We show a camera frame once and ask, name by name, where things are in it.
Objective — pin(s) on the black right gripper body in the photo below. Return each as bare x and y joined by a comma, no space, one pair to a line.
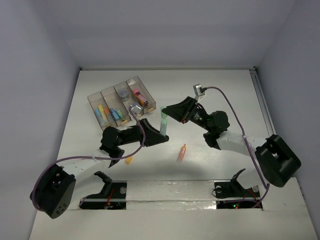
199,117

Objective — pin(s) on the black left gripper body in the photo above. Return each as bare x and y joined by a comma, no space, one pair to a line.
143,132

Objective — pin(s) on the green highlighter with tip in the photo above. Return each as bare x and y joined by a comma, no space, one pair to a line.
163,127

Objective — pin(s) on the blue highlighter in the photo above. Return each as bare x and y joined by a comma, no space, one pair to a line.
98,115
114,113

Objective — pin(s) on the green capped highlighter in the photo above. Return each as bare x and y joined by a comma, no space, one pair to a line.
119,113

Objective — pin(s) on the yellow highlighter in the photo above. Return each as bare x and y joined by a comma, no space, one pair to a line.
102,112

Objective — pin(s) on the pink capped pen tube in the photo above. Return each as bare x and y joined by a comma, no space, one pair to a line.
142,100

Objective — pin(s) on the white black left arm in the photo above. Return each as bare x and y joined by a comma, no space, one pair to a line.
54,188

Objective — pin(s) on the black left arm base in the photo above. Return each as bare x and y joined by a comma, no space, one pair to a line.
111,192

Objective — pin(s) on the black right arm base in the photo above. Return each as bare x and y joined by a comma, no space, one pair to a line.
233,189

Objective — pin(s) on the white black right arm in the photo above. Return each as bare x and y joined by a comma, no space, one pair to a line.
274,161

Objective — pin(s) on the orange yellow highlighter cap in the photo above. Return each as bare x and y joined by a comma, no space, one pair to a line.
128,160

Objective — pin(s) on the smoky clear drawer organizer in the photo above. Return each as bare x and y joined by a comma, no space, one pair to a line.
109,98

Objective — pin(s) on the orange highlighter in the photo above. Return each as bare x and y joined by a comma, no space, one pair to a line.
181,153

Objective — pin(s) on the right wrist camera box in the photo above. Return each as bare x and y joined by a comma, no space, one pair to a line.
199,92

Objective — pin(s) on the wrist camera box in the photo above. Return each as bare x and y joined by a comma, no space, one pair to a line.
136,109
199,92

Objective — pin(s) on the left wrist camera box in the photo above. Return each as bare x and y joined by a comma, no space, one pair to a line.
136,109

